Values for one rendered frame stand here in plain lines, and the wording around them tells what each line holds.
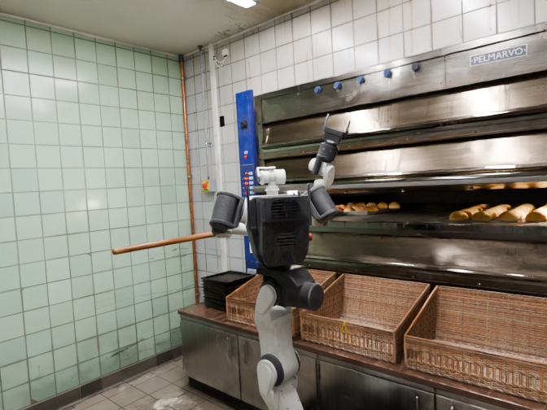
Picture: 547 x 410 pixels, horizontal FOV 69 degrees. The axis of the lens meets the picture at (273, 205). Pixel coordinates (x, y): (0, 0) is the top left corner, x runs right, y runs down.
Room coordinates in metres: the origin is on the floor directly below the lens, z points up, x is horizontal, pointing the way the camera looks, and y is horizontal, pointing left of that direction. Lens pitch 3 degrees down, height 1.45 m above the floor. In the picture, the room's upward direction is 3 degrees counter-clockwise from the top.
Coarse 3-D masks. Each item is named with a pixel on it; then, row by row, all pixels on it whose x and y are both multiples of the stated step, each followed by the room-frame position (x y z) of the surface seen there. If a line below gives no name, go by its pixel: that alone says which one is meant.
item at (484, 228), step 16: (336, 224) 2.58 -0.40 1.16; (352, 224) 2.50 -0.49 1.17; (368, 224) 2.43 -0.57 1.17; (384, 224) 2.36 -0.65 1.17; (400, 224) 2.30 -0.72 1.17; (416, 224) 2.24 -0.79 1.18; (432, 224) 2.18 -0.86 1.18; (448, 224) 2.13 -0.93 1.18; (464, 224) 2.10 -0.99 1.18; (480, 224) 2.06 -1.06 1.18
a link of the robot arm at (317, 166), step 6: (318, 150) 1.97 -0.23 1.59; (318, 156) 1.93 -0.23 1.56; (324, 156) 1.94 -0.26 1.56; (330, 156) 1.94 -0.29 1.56; (312, 162) 2.00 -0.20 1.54; (318, 162) 1.93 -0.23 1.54; (324, 162) 1.96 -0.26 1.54; (330, 162) 1.97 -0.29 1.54; (312, 168) 2.00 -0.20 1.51; (318, 168) 1.94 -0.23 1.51; (324, 168) 1.95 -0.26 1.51
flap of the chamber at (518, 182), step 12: (444, 180) 1.99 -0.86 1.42; (456, 180) 1.96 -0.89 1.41; (468, 180) 1.92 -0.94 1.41; (480, 180) 1.88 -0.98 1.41; (492, 180) 1.85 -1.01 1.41; (504, 180) 1.82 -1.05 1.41; (516, 180) 1.79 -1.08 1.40; (528, 180) 1.75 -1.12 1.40; (540, 180) 1.72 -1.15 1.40; (264, 192) 2.82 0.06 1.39; (288, 192) 2.72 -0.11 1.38; (336, 192) 2.56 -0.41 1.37; (348, 192) 2.52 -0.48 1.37; (360, 192) 2.48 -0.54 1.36; (372, 192) 2.44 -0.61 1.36
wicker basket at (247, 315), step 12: (312, 276) 2.67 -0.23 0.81; (240, 288) 2.66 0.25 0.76; (252, 288) 2.75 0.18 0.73; (324, 288) 2.47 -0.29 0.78; (228, 300) 2.55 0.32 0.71; (240, 300) 2.47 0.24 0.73; (252, 300) 2.75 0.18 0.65; (228, 312) 2.56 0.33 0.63; (240, 312) 2.65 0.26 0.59; (252, 312) 2.41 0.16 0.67; (252, 324) 2.41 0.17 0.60
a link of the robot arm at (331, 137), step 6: (324, 126) 1.94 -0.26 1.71; (324, 132) 1.95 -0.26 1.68; (330, 132) 1.93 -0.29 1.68; (336, 132) 1.92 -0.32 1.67; (342, 132) 1.91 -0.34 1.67; (324, 138) 1.95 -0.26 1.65; (330, 138) 1.94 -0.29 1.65; (336, 138) 1.93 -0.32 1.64; (324, 144) 1.94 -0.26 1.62; (330, 144) 1.94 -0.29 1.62; (336, 144) 1.95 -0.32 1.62; (324, 150) 1.94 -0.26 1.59; (330, 150) 1.93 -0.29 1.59; (336, 150) 1.95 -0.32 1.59
